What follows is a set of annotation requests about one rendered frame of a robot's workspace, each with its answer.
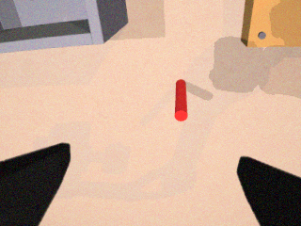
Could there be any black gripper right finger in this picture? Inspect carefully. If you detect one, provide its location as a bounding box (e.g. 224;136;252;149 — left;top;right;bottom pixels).
237;155;301;226

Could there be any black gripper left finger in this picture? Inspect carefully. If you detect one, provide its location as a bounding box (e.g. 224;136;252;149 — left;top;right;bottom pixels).
0;142;71;226

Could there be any red peg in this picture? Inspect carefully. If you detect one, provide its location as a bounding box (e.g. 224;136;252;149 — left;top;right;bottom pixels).
175;79;187;121

